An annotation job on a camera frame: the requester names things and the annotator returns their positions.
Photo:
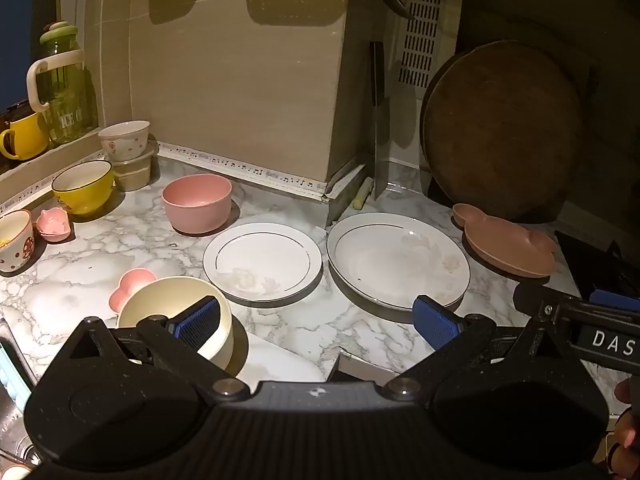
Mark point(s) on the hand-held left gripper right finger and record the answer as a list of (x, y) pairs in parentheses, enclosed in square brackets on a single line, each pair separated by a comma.
[(435, 324)]

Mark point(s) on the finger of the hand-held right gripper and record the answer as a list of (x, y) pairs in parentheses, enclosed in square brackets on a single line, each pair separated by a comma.
[(612, 300)]

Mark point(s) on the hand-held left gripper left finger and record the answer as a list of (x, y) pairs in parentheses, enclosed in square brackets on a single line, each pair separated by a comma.
[(197, 321)]

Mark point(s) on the cream bowl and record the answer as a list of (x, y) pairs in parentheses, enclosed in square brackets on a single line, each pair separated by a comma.
[(160, 300)]

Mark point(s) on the large white rimmed plate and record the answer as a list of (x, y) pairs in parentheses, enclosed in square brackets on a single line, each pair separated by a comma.
[(395, 260)]

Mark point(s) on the pink heart-shaped dish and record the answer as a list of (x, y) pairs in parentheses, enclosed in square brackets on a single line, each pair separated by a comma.
[(129, 287)]

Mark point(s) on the small white rimmed plate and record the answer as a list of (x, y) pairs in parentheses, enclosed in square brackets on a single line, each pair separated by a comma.
[(260, 260)]

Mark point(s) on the pink bear-shaped plate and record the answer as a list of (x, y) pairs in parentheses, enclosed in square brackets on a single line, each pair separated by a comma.
[(505, 247)]

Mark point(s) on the pink bowl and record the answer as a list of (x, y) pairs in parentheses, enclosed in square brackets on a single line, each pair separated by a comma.
[(197, 210)]

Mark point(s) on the yellow bowl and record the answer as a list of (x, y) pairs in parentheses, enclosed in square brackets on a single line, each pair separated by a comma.
[(85, 195)]

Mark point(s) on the person's right hand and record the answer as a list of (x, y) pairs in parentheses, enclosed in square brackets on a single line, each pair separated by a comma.
[(627, 440)]

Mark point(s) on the black gas stove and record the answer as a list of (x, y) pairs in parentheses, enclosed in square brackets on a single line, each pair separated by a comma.
[(575, 260)]

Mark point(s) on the patterned edge tape strip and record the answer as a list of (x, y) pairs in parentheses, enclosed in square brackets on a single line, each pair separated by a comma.
[(250, 170)]

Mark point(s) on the clear plastic container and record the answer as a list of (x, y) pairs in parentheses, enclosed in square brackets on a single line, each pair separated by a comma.
[(131, 175)]

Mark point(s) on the steel cleaver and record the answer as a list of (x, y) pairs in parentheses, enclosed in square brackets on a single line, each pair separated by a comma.
[(380, 160)]

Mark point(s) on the small pink cat-shaped dish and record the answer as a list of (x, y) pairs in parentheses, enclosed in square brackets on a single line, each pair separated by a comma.
[(52, 225)]

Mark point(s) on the white mushroom print bowl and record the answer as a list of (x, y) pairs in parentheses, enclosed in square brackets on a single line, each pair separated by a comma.
[(17, 252)]

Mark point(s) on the white dotted bowl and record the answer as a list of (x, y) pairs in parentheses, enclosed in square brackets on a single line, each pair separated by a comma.
[(125, 142)]

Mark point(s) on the light blue plastic item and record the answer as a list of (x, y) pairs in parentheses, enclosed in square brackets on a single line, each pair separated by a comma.
[(12, 375)]

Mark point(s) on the round wooden cutting board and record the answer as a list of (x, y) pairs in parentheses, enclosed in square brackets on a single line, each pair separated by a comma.
[(500, 130)]

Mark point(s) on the steel sink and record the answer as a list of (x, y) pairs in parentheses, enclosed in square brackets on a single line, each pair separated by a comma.
[(12, 440)]

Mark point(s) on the yellow mug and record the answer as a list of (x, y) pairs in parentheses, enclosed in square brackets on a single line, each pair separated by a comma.
[(27, 135)]

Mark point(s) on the green glass pitcher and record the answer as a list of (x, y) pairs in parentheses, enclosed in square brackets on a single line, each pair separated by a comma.
[(67, 95)]

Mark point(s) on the dark jar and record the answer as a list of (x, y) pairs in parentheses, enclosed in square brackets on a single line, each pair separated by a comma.
[(15, 110)]

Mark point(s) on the white slotted dish rack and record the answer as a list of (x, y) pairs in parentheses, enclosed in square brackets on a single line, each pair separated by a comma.
[(422, 35)]

